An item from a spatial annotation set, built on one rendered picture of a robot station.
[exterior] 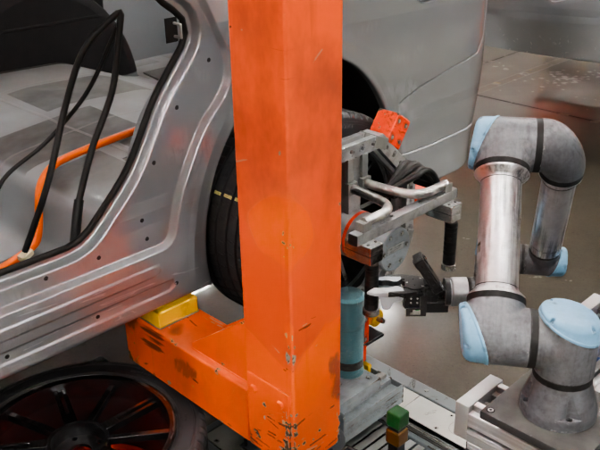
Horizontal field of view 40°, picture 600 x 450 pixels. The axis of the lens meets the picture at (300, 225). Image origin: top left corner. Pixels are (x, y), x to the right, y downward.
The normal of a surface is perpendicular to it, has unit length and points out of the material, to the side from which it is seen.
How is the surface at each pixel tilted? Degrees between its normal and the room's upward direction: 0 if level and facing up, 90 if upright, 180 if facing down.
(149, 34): 90
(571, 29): 99
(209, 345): 90
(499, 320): 41
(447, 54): 90
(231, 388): 90
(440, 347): 0
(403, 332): 0
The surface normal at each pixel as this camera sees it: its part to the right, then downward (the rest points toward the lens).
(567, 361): -0.19, 0.42
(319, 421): 0.71, 0.29
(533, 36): -0.54, 0.65
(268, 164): -0.71, 0.31
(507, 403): -0.01, -0.90
